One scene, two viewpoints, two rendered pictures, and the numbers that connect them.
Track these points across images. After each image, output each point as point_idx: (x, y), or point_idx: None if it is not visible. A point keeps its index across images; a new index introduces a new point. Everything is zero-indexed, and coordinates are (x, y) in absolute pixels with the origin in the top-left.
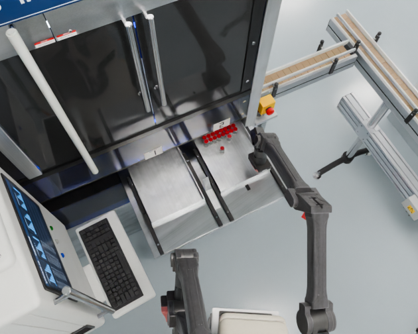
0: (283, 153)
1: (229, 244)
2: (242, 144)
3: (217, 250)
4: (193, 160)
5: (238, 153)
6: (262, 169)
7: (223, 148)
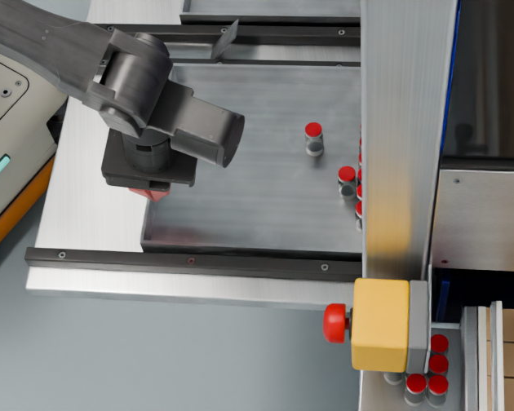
0: None
1: (214, 367)
2: (305, 228)
3: (219, 324)
4: (338, 58)
5: (277, 196)
6: (110, 137)
7: (309, 133)
